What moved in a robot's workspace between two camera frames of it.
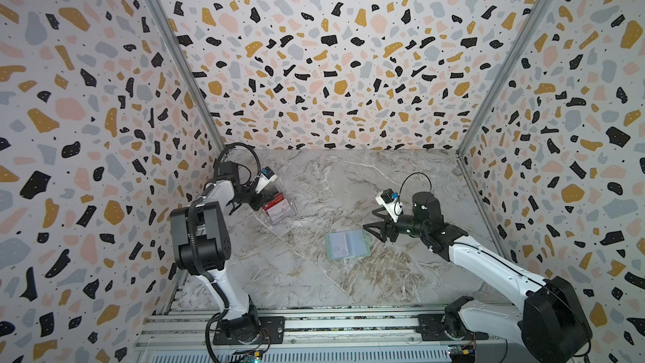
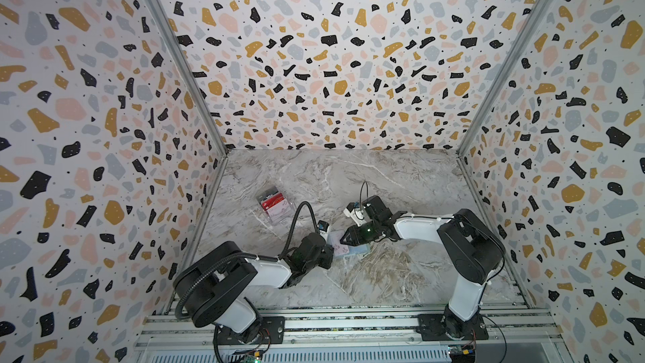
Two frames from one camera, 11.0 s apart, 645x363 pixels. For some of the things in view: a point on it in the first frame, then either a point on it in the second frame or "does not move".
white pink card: [338, 244] does not move
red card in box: [279, 197] does not move
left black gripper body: [252, 198] -> [326, 260]
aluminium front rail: [335, 328] does not move
